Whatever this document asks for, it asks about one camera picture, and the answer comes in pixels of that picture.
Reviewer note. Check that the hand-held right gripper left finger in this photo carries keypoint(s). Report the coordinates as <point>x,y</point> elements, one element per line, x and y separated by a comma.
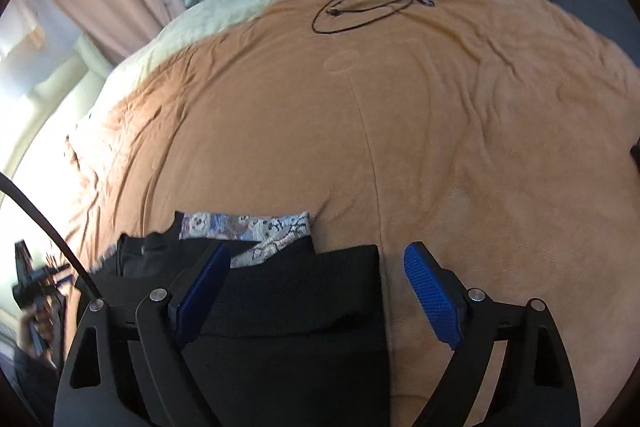
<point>202,297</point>

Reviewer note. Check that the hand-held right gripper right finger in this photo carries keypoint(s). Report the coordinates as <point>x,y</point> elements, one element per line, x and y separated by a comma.
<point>435,297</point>

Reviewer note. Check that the black T-shirt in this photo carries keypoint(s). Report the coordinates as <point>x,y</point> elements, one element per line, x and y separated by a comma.
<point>300,307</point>

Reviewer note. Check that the folded black clothes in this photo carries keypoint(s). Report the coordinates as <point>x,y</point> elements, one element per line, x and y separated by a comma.
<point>145,252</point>

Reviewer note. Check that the person's left hand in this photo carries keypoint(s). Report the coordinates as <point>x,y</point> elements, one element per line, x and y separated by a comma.
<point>45,324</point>

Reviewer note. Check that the cream padded headboard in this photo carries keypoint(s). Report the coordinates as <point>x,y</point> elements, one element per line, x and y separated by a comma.
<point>55,77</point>

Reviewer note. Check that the cream duvet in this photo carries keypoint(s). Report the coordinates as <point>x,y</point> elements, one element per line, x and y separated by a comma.
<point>225,7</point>

